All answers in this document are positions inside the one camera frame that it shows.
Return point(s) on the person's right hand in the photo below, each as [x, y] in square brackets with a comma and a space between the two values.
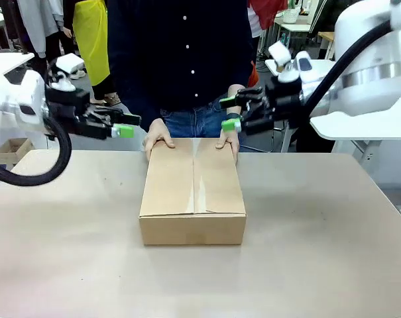
[158, 136]

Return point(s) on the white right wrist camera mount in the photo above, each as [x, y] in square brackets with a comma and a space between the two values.
[283, 63]

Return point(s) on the small open cardboard box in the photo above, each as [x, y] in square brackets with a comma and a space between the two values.
[14, 149]

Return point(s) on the person's left forearm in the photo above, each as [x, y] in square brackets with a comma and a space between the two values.
[235, 99]

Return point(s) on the white table with rounded corner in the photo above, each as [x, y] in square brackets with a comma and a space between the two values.
[4, 63]

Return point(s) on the person in yellow apron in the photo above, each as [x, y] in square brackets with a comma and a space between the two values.
[94, 43]

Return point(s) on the white plastic basket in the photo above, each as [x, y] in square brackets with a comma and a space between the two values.
[291, 16]

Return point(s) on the white side table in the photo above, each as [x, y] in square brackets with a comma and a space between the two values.
[359, 124]

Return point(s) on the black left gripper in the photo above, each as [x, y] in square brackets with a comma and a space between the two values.
[66, 102]

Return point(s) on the person in grey hoodie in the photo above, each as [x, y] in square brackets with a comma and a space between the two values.
[41, 30]

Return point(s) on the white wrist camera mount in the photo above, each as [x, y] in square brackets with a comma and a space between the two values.
[66, 71]
[283, 63]

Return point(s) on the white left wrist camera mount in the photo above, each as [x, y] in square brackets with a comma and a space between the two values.
[66, 71]

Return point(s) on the brown cardboard box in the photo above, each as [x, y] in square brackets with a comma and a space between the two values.
[193, 195]

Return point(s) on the person in red garment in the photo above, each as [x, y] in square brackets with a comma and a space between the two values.
[264, 20]

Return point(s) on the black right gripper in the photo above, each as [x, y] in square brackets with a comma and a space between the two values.
[284, 102]

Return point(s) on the person in dark shirt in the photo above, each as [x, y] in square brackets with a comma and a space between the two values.
[180, 56]

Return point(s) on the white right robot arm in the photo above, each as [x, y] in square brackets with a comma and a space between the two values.
[369, 66]

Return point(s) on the person's left hand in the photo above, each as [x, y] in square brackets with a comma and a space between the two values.
[229, 140]

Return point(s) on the white background desk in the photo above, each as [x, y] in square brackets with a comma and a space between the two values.
[296, 28]

